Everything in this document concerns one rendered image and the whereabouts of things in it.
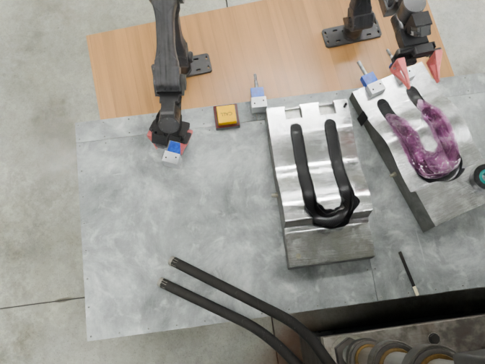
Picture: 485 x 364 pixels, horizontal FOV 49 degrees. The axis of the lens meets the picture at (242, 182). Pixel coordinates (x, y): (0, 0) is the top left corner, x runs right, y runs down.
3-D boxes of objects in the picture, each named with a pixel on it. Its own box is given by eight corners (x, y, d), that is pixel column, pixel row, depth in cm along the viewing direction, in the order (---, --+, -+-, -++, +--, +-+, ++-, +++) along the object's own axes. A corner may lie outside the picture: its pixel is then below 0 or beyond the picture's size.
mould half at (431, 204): (348, 98, 180) (355, 84, 170) (416, 68, 183) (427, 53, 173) (423, 232, 169) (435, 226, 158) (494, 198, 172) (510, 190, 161)
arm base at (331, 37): (387, 24, 179) (382, 6, 181) (330, 36, 178) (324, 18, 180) (382, 37, 187) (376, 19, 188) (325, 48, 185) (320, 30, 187)
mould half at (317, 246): (264, 118, 178) (266, 102, 165) (341, 109, 179) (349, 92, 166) (288, 269, 166) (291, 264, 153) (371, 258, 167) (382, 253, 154)
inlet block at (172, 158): (175, 128, 177) (173, 123, 172) (190, 132, 177) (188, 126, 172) (164, 165, 174) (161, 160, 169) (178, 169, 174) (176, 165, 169)
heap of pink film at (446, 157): (378, 117, 172) (385, 107, 165) (426, 96, 174) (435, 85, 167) (418, 188, 166) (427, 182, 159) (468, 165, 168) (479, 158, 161)
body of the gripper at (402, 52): (437, 47, 137) (429, 22, 139) (399, 55, 137) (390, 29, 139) (429, 58, 144) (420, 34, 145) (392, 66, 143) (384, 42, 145)
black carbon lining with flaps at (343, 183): (287, 126, 170) (289, 115, 161) (337, 120, 171) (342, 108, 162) (304, 234, 162) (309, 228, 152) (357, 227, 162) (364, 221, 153)
